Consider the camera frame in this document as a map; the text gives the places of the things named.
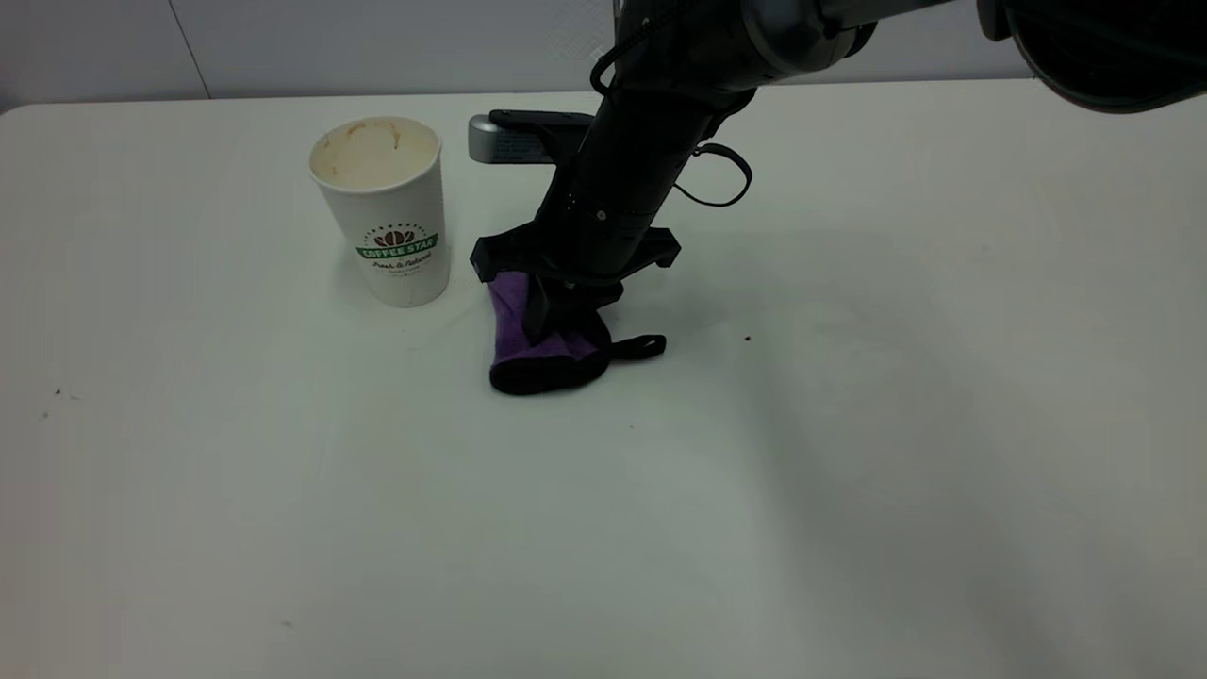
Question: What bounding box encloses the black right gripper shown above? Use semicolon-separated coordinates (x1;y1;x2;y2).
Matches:
470;92;704;345

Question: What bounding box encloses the purple cloth with black trim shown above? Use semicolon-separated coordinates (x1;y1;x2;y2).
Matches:
488;272;668;395

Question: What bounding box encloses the white paper coffee cup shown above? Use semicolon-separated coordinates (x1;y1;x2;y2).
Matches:
308;116;452;309

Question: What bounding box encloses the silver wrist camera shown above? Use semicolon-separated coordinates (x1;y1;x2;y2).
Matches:
468;109;597;168

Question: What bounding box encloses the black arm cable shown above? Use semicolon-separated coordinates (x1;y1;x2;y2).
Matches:
671;141;753;208

